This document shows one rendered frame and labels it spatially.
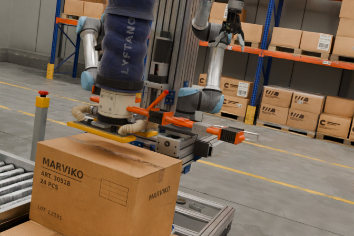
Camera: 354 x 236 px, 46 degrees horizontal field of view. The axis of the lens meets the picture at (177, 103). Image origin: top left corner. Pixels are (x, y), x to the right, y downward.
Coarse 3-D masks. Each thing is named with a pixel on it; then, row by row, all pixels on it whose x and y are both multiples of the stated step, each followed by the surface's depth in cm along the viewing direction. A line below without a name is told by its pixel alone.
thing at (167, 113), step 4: (156, 108) 193; (152, 112) 186; (156, 112) 185; (160, 112) 190; (164, 112) 185; (168, 112) 187; (172, 112) 191; (148, 116) 189; (152, 116) 188; (156, 116) 186; (160, 116) 185; (164, 116) 185; (168, 116) 188; (148, 120) 188; (152, 120) 187; (156, 120) 186; (160, 120) 185; (164, 120) 186; (164, 124) 187
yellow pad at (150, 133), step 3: (93, 120) 215; (96, 120) 214; (120, 126) 207; (150, 129) 208; (138, 132) 202; (141, 132) 201; (144, 132) 202; (147, 132) 203; (150, 132) 204; (153, 132) 205; (156, 132) 207; (141, 135) 201; (144, 135) 200; (147, 135) 200; (150, 135) 202; (153, 135) 205
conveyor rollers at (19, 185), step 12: (0, 168) 268; (12, 168) 275; (0, 180) 256; (12, 180) 253; (24, 180) 262; (0, 192) 234; (12, 192) 235; (24, 192) 239; (0, 204) 224; (12, 204) 220
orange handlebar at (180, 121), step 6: (96, 96) 209; (96, 102) 205; (138, 102) 224; (126, 108) 195; (132, 108) 194; (138, 108) 197; (144, 114) 191; (168, 120) 185; (174, 120) 184; (180, 120) 182; (186, 120) 184; (180, 126) 182; (186, 126) 181; (192, 126) 179; (210, 132) 175; (216, 132) 174; (240, 138) 170
